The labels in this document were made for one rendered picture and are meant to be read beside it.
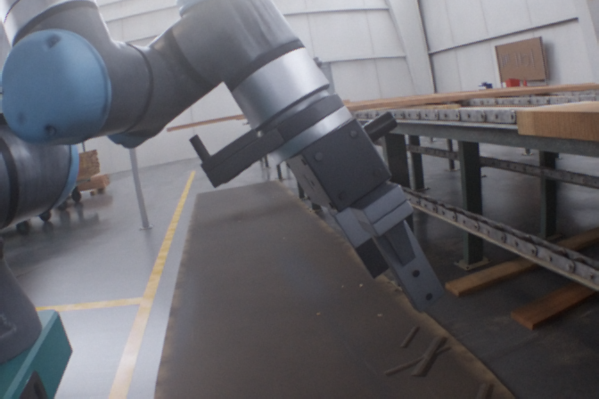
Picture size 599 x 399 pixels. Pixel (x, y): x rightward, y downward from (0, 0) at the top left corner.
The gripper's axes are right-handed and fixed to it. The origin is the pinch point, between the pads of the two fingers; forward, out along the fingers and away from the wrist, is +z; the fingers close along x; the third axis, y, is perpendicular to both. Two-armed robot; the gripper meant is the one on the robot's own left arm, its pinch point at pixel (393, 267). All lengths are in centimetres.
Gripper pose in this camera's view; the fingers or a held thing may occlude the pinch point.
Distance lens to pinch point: 41.0
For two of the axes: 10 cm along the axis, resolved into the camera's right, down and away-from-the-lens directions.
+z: 5.4, 8.4, 0.6
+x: -1.2, 0.0, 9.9
